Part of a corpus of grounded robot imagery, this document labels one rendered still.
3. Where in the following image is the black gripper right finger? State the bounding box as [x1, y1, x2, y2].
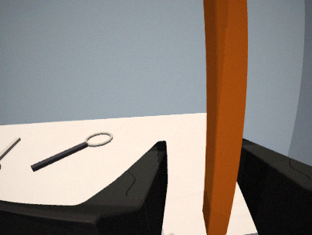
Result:
[237, 139, 312, 235]

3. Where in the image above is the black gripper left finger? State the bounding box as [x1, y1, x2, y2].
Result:
[0, 141, 168, 235]

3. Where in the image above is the orange handle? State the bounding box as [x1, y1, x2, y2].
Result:
[202, 0, 249, 235]

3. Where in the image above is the black handle with grey loop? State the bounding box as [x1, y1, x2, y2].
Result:
[31, 132, 113, 172]

